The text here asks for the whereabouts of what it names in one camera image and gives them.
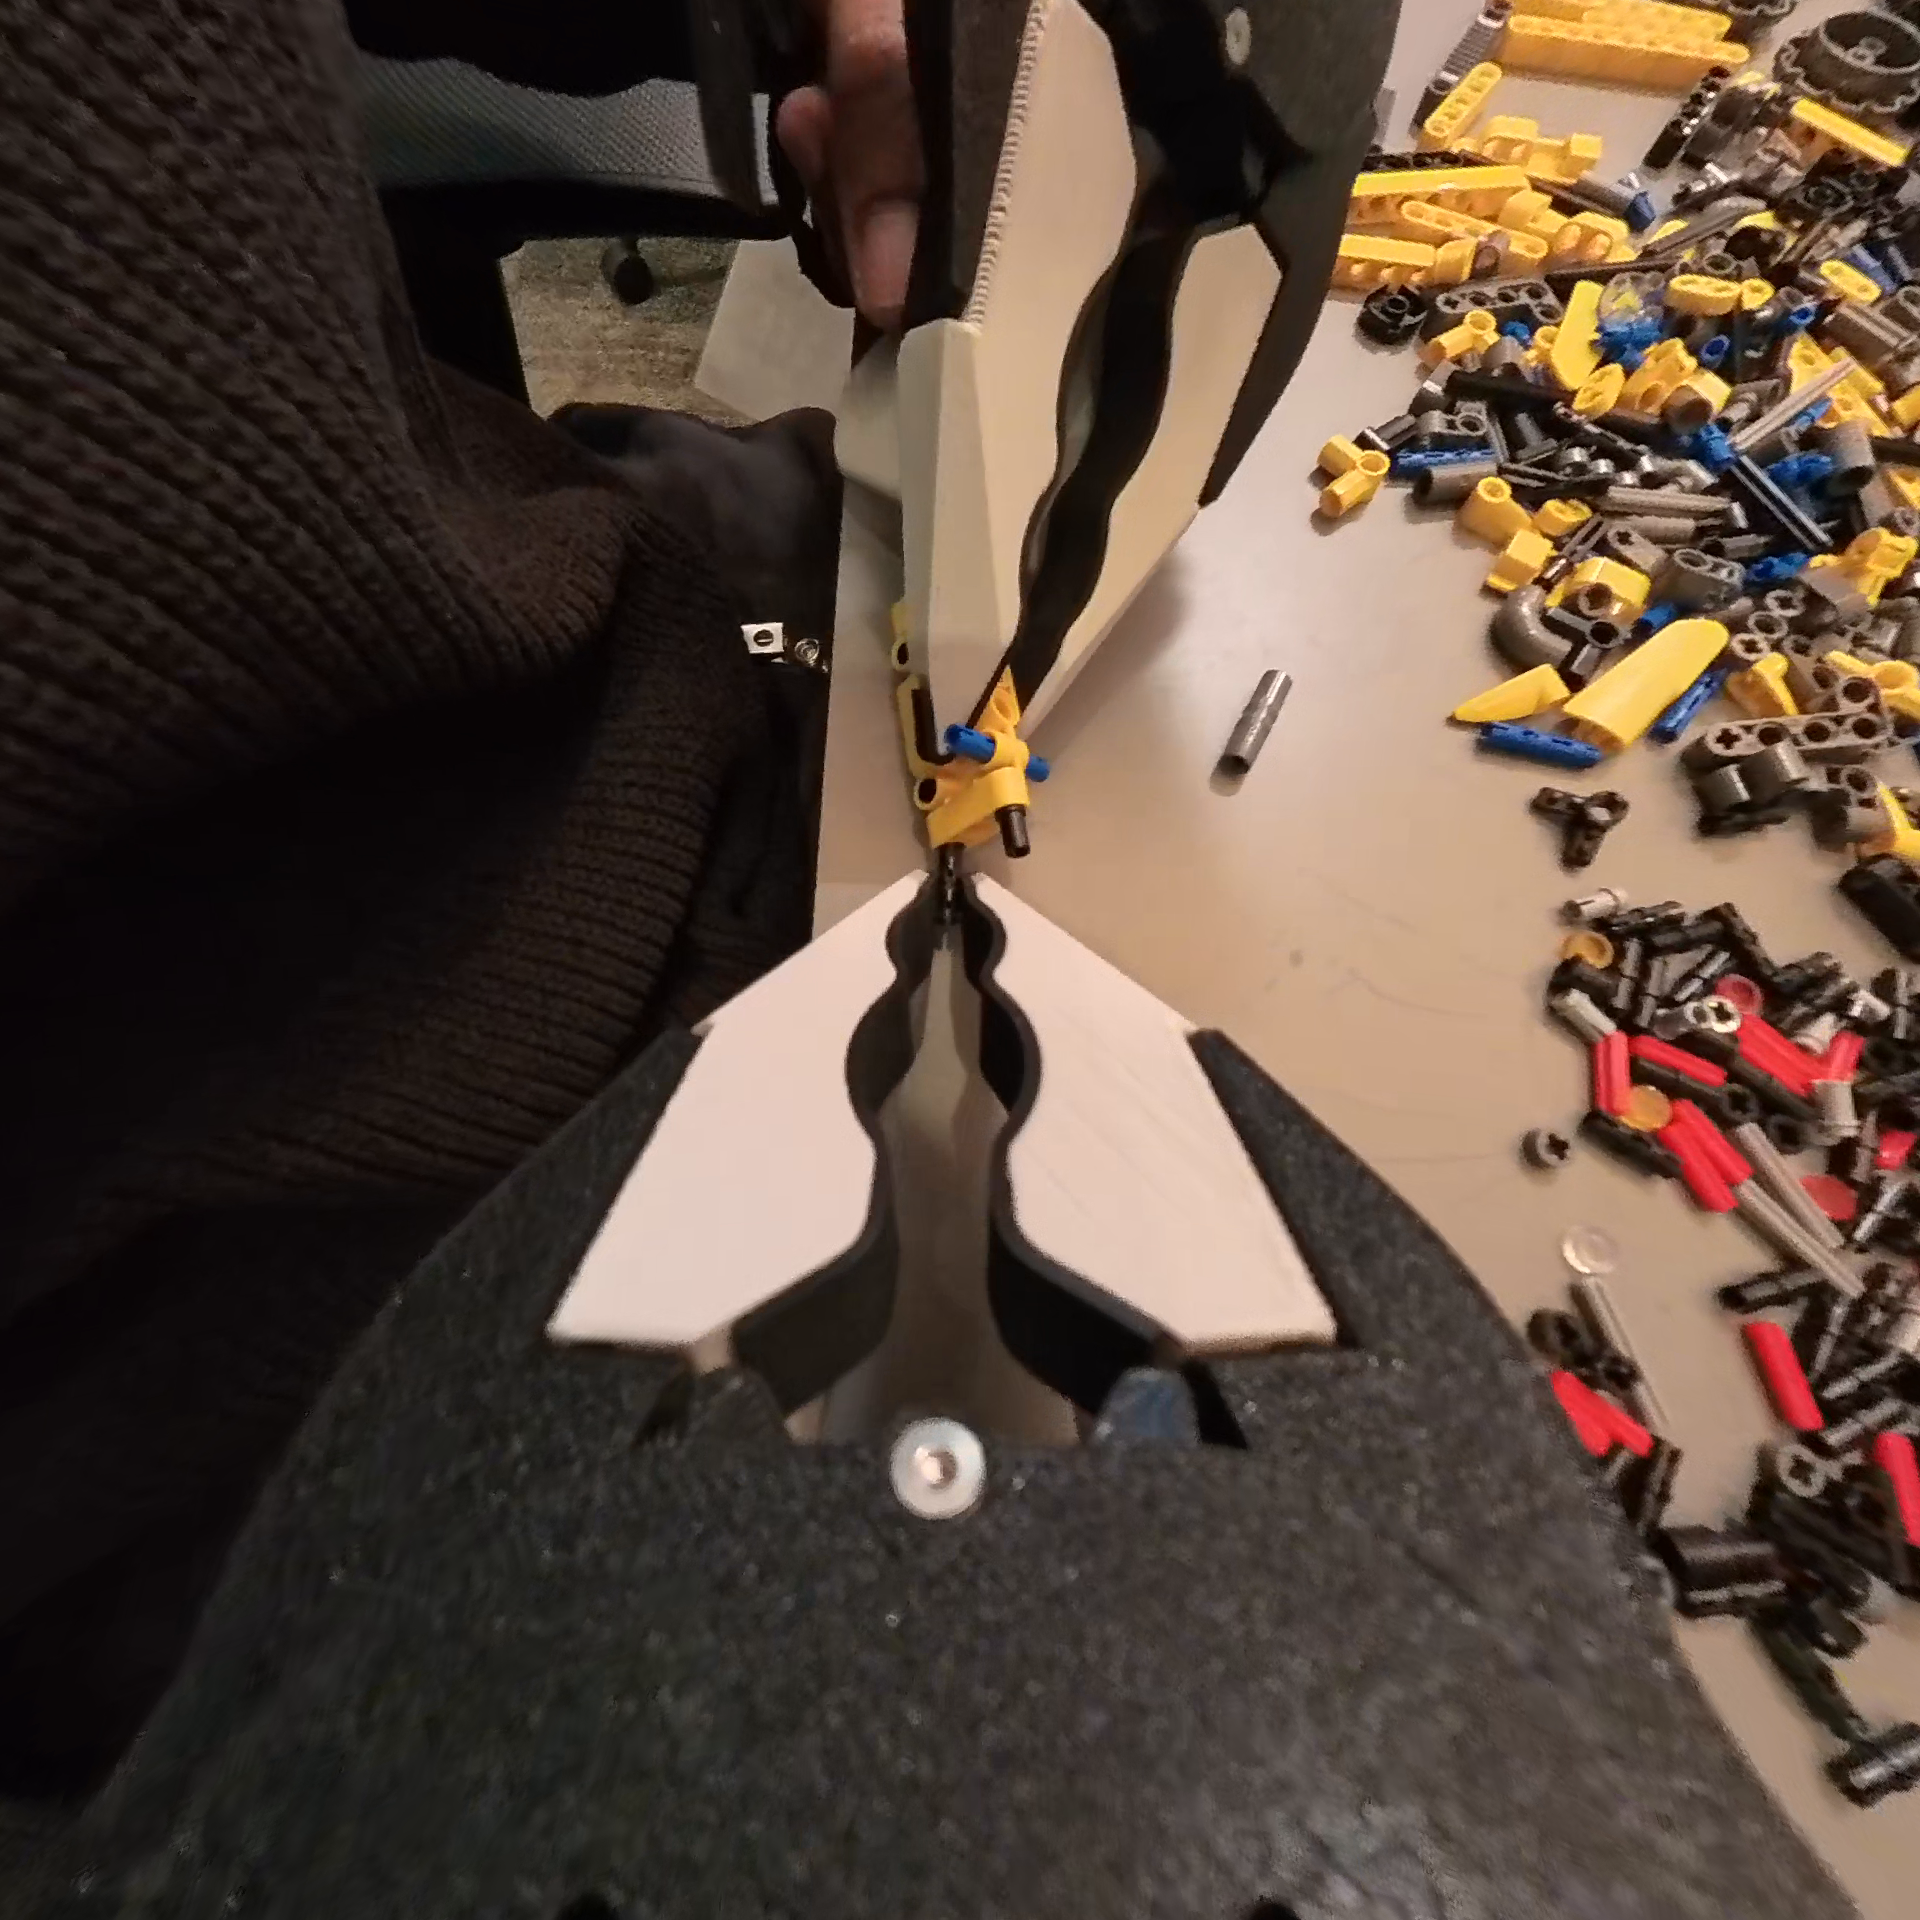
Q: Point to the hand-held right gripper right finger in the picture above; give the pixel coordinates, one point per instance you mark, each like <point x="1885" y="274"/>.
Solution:
<point x="1170" y="1185"/>

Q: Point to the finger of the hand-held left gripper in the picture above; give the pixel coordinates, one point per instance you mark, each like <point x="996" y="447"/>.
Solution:
<point x="1223" y="375"/>
<point x="974" y="480"/>

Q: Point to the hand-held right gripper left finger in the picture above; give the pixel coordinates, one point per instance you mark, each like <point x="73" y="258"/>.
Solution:
<point x="720" y="1185"/>

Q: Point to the yellow toy beam blue pins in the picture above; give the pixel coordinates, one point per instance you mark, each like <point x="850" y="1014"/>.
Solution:
<point x="960" y="781"/>

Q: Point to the small black toy pin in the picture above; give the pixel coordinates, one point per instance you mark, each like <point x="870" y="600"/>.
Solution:
<point x="949" y="893"/>

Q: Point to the person's left hand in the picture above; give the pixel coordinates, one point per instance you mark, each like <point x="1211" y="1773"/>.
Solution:
<point x="870" y="150"/>

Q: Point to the small yellow toy connector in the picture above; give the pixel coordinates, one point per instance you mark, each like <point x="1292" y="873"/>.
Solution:
<point x="1350" y="472"/>

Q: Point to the small metal snap fastener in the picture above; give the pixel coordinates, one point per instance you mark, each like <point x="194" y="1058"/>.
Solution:
<point x="772" y="640"/>

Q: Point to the grey toy tube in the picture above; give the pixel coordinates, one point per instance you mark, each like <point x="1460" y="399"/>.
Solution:
<point x="1252" y="721"/>

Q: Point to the pile of yellow grey beams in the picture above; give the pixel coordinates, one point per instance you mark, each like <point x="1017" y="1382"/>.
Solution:
<point x="1650" y="375"/>

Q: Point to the black office chair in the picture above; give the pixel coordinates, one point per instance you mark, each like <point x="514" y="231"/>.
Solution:
<point x="524" y="150"/>

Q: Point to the pile of black red pins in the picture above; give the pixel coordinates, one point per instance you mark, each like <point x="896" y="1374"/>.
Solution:
<point x="1755" y="1200"/>

